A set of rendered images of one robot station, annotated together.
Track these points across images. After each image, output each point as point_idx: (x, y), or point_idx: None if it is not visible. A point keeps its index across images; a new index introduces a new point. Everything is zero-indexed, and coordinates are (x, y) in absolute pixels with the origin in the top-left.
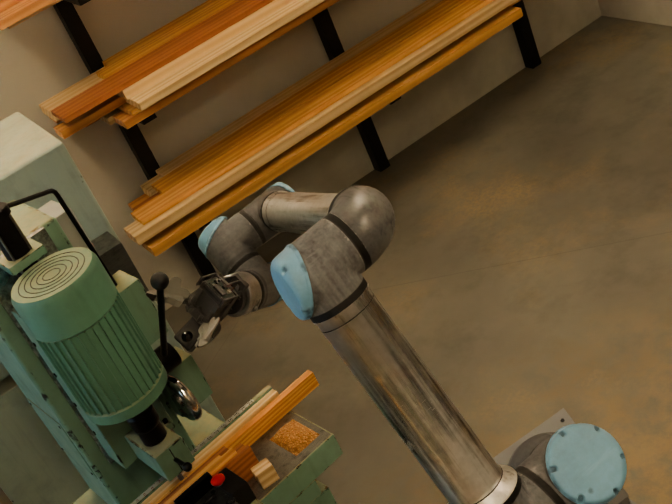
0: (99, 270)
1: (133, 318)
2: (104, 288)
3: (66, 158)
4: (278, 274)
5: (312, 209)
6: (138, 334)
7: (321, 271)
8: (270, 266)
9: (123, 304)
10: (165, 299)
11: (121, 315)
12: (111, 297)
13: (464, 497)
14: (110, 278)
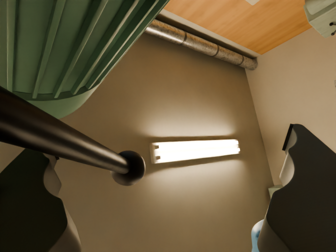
0: (72, 111)
1: (77, 57)
2: (89, 95)
3: None
4: (263, 220)
5: None
6: (129, 36)
7: None
8: (254, 231)
9: (82, 84)
10: (55, 179)
11: (110, 69)
12: (94, 89)
13: None
14: (47, 108)
